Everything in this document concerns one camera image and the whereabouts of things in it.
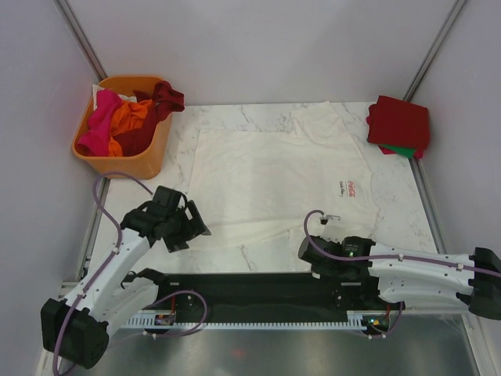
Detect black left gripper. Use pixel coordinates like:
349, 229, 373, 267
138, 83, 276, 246
164, 201, 210, 253

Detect white printed t shirt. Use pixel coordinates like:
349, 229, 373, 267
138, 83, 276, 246
188, 102, 378, 251

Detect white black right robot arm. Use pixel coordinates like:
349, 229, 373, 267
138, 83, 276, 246
298, 236, 500, 320

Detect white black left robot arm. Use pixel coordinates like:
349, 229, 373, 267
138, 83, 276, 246
41, 186, 210, 375

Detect orange plastic laundry basket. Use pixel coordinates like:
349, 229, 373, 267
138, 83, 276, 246
71, 75, 172, 179

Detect crumpled orange t shirt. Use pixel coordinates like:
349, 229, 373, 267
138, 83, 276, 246
108, 99, 153, 157

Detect crumpled pink t shirt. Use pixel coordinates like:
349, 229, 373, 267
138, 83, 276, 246
77, 89, 122, 157

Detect crumpled maroon t shirt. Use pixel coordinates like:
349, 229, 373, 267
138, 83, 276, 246
115, 81, 185, 157

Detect folded green t shirt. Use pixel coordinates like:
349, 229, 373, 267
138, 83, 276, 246
379, 145, 417, 159

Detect folded dark red t shirt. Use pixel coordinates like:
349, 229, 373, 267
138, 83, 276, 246
366, 96, 431, 159

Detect white cloth in basket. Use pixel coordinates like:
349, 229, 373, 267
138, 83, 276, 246
92, 85, 137, 110

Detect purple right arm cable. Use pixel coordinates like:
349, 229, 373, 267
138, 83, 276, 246
304, 209, 501, 341

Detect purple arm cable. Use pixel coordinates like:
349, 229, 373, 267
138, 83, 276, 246
304, 209, 501, 341
52, 171, 211, 375

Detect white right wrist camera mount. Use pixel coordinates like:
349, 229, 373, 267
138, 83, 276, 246
320, 215, 343, 243

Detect white slotted cable duct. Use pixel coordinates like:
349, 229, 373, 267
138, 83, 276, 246
121, 313, 366, 331

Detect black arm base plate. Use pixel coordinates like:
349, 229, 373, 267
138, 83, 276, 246
154, 273, 398, 323

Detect aluminium frame rail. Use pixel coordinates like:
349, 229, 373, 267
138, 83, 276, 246
58, 277, 481, 326

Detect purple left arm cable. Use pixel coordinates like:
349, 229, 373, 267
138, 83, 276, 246
52, 171, 211, 375

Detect right corner aluminium post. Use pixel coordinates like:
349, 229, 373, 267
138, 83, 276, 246
402, 0, 470, 102

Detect corner aluminium post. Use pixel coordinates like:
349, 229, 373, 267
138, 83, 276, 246
402, 0, 470, 102
53, 0, 108, 81

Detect left corner aluminium post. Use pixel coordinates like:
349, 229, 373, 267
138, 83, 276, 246
53, 0, 108, 81

